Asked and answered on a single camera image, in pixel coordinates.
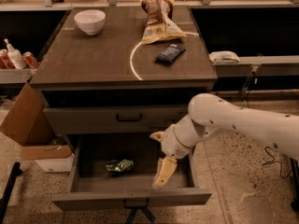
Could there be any black pole left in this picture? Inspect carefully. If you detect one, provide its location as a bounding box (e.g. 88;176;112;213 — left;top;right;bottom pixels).
0;161;22;224

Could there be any crushed green can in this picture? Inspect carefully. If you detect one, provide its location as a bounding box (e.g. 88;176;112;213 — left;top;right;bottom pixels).
106;159;134;176

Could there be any black stand right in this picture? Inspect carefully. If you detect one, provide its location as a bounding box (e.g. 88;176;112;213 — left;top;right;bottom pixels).
291;159;299;212

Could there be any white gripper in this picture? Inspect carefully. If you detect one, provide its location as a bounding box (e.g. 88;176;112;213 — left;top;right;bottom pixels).
149;124;194;189

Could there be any grey wooden drawer cabinet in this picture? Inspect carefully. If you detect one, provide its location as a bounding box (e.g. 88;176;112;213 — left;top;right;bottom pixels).
30;6;217;147

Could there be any black power adapter cable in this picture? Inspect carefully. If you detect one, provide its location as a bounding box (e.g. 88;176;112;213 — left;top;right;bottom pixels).
261;146;293;179

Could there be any open grey middle drawer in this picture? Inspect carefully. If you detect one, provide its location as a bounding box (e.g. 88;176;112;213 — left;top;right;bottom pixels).
52;133;211;211

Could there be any folded white cloth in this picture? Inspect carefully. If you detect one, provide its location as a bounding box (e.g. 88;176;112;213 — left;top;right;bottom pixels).
209;50;240;63

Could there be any brown chip bag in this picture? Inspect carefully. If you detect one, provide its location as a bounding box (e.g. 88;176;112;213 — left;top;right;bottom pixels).
139;0;187;44

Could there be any closed grey upper drawer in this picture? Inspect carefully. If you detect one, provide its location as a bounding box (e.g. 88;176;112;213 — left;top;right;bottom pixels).
44;105;187;134

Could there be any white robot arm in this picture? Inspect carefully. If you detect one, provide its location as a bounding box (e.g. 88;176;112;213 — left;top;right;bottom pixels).
150;93;299;188

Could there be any brown cardboard box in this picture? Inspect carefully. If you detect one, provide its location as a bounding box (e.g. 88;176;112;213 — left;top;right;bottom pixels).
0;81;56;147

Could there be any dark blue snack bar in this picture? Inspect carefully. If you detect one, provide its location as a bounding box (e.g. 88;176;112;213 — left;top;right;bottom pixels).
156;44;185;63

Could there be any black upper drawer handle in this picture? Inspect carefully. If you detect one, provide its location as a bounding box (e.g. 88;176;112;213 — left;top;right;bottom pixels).
115;114;143;122

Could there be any red soda can at edge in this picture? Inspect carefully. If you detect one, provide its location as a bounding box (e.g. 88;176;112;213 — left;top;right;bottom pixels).
0;49;14;69

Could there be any white cardboard box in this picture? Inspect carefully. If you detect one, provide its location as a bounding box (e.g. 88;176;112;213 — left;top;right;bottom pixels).
20;145;74;173

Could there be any white ceramic bowl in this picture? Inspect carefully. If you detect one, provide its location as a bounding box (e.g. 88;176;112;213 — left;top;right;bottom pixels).
74;9;106;35

